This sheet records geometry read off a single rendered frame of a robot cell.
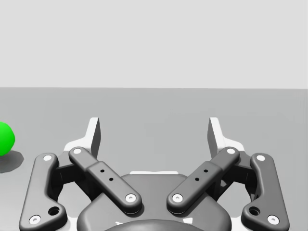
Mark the round light ball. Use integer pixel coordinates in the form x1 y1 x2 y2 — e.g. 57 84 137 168
0 121 16 157

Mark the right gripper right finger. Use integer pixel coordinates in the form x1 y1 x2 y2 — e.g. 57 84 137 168
166 117 290 231

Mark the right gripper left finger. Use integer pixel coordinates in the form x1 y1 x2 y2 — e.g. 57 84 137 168
18 117 142 231

